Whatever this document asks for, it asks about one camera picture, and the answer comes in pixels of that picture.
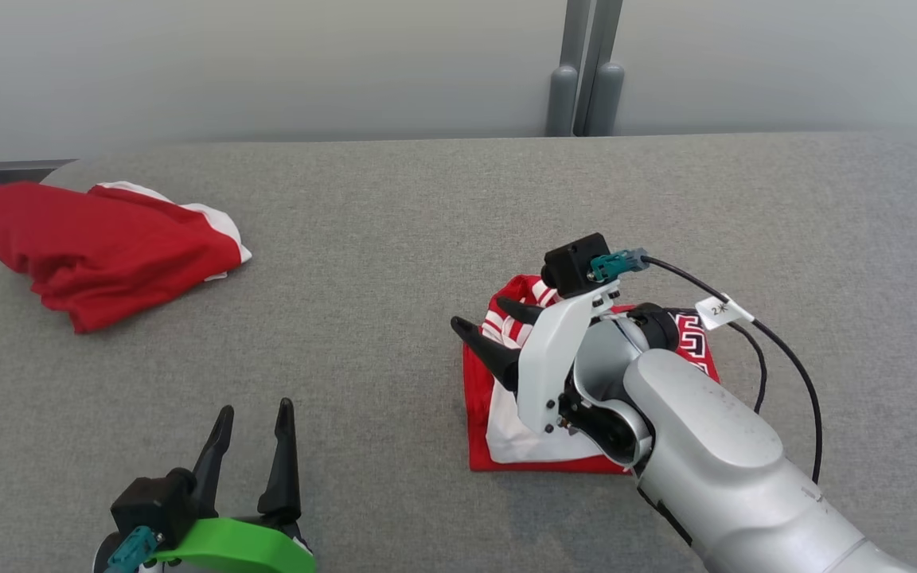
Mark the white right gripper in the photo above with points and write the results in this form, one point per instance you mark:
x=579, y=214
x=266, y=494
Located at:
x=546, y=358

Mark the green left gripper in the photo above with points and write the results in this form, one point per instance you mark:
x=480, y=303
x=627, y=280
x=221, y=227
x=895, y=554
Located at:
x=243, y=549

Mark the red jersey white sleeves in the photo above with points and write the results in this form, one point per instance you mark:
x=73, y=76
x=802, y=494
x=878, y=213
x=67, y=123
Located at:
x=478, y=434

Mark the red shorts white trim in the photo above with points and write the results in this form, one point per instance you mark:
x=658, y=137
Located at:
x=100, y=247

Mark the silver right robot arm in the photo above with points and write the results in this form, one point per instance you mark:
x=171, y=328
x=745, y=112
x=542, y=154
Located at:
x=713, y=454

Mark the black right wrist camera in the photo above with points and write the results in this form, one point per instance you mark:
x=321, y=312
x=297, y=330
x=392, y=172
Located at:
x=574, y=263

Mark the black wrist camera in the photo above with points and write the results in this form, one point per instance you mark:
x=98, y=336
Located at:
x=148, y=505
x=574, y=263

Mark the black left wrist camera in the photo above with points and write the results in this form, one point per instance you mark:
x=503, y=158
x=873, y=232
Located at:
x=148, y=505

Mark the grey partition post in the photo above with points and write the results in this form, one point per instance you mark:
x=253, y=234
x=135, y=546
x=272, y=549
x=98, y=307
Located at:
x=606, y=99
x=562, y=99

